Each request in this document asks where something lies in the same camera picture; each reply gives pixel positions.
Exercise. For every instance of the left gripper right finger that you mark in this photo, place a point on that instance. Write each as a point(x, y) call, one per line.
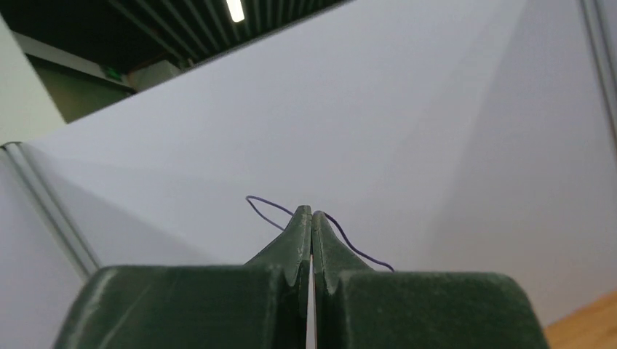
point(359, 307)

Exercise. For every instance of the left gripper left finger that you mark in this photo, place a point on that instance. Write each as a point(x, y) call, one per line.
point(260, 304)

